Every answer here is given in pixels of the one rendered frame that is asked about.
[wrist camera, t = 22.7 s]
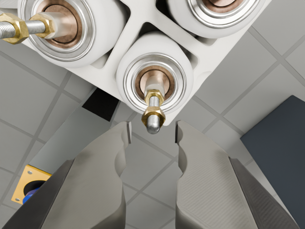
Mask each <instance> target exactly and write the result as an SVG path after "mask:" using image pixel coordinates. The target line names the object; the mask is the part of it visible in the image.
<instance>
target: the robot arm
mask: <svg viewBox="0 0 305 229"><path fill-rule="evenodd" d="M131 130H132V127H131V121H130V122H129V121H123V122H120V123H119V124H117V125H116V126H114V127H113V128H111V129H110V130H108V131H107V132H105V133H104V134H102V135H101V136H99V137H98V138H96V139H95V140H94V141H92V142H91V143H90V144H88V145H87V146H86V147H85V148H84V149H83V150H82V151H81V152H80V153H79V154H78V155H77V156H76V157H75V158H74V159H72V160H66V161H65V162H64V163H63V164H62V165H61V166H60V167H59V168H58V169H57V170H56V171H55V172H54V173H53V174H52V175H51V176H50V177H49V178H48V179H47V180H46V181H45V182H44V183H43V184H42V186H41V187H40V188H39V189H38V190H37V191H36V192H35V193H34V194H33V195H32V196H31V197H30V198H29V199H28V200H27V201H26V202H25V203H24V204H23V205H22V206H21V207H20V208H19V209H18V210H17V211H16V212H15V213H14V215H13V216H12V217H11V218H10V219H9V220H8V222H7V223H6V224H5V225H4V226H3V228H2V229H125V222H126V202H125V196H124V190H123V182H122V180H121V179H120V175H121V173H122V172H123V170H124V169H125V168H126V165H127V164H126V157H125V149H126V148H127V147H128V145H129V144H131ZM175 143H177V145H178V146H179V155H178V166H179V168H180V169H181V171H182V173H183V174H182V176H181V177H180V178H179V179H178V180H177V192H176V217H175V228H176V229H300V227H299V226H298V225H297V223H296V222H295V221H294V220H293V219H292V217H291V216H290V215H289V214H288V213H287V211H286V210H285V209H284V208H283V207H282V206H281V205H280V204H279V203H278V202H277V201H276V199H275V198H274V197H273V196H272V195H271V194H270V193H269V192H268V191H267V190H266V189H265V188H264V187H263V186H262V185H261V183H260V182H259V181H258V180H257V179H256V178H255V177H254V176H253V175H252V174H251V173H250V172H249V171H248V170H247V168H246V167H245V166H244V165H243V164H242V163H241V162H240V161H239V160H238V159H232V158H231V157H230V156H229V155H228V154H227V153H226V152H225V151H224V150H223V149H222V148H221V147H220V146H219V145H218V144H217V143H216V142H214V141H213V140H212V139H210V138H208V137H207V136H206V135H204V134H203V133H201V132H200V131H198V130H197V129H195V128H194V127H192V126H191V125H189V124H188V123H186V122H185V121H183V120H179V121H176V128H175Z"/></svg>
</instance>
